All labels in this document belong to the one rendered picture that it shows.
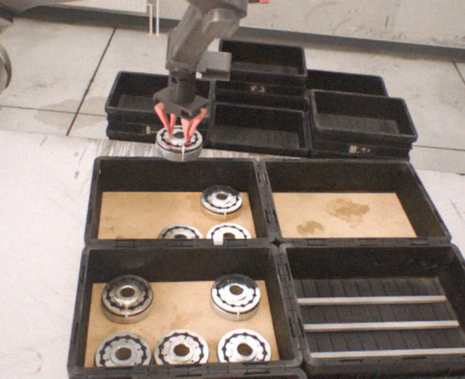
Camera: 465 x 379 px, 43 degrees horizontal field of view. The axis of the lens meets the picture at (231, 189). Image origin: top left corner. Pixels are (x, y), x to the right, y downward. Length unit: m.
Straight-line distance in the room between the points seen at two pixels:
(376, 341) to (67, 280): 0.72
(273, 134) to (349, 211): 1.11
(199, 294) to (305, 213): 0.38
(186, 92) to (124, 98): 1.31
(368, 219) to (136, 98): 1.33
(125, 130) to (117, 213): 0.92
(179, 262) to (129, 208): 0.27
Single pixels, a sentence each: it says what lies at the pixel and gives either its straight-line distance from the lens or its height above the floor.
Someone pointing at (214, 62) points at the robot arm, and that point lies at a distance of 1.18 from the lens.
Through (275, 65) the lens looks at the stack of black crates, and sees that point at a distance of 2.87.
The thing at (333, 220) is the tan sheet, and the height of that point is 0.83.
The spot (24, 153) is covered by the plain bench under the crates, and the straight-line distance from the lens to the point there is 1.87.
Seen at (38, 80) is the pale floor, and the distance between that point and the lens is 3.68.
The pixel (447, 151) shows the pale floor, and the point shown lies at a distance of 3.47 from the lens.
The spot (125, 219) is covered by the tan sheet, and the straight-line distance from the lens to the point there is 1.41.
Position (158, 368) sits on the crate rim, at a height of 0.93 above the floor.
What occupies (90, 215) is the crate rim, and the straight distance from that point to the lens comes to 1.30.
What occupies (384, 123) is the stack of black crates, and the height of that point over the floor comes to 0.49.
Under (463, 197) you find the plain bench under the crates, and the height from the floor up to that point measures 0.70.
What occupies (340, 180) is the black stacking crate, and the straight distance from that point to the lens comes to 1.54.
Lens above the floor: 1.79
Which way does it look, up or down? 39 degrees down
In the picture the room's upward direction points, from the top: 7 degrees clockwise
